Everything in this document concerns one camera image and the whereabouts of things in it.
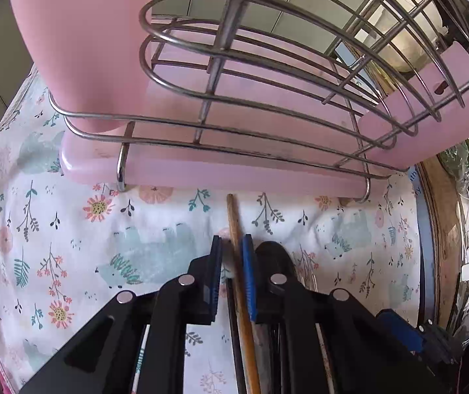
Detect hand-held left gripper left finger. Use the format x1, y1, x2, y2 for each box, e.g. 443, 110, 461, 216
19, 236, 224, 394

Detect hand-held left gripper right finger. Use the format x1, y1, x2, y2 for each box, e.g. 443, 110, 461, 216
241, 234, 452, 394

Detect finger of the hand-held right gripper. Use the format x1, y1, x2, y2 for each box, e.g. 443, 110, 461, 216
376, 310, 428, 356

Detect light wooden chopstick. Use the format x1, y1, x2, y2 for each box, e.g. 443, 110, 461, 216
226, 193, 262, 394

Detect metal wire utensil rack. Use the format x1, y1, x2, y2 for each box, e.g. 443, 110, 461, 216
48, 0, 469, 206

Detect black chopstick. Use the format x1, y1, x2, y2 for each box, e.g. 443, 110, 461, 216
225, 278, 248, 394

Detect pink plastic drip tray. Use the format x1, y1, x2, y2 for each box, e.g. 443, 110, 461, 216
59, 45, 392, 198

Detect white patterned chopstick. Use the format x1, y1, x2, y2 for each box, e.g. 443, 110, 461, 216
131, 323, 151, 394

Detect floral printed cloth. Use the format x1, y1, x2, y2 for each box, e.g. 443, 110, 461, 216
0, 66, 428, 394

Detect green onions in bag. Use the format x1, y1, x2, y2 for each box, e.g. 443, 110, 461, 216
438, 140, 469, 200

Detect wide pink plastic cup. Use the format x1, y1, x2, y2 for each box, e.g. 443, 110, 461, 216
359, 43, 469, 172

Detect tall pink plastic cup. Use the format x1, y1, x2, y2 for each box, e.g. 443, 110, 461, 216
8, 0, 157, 133

